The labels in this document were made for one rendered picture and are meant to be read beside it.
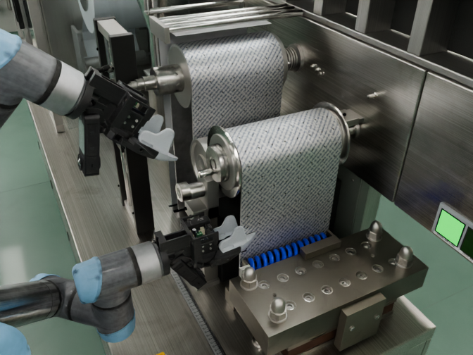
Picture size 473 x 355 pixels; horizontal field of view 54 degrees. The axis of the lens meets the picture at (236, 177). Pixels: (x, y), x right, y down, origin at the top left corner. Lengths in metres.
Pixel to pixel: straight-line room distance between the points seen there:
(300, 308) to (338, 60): 0.55
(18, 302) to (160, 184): 0.74
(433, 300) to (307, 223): 1.53
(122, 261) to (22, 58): 0.38
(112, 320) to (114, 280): 0.10
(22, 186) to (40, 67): 2.61
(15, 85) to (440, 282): 2.27
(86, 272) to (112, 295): 0.06
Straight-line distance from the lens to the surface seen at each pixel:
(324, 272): 1.02
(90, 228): 1.36
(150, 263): 0.88
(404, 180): 1.01
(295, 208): 1.01
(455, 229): 0.95
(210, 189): 0.96
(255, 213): 0.96
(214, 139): 0.93
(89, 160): 0.81
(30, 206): 3.11
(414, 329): 1.14
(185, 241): 0.89
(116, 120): 0.78
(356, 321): 1.00
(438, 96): 0.91
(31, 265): 2.69
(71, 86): 0.74
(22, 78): 0.73
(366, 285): 1.01
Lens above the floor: 1.74
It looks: 34 degrees down
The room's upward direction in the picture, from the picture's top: 1 degrees clockwise
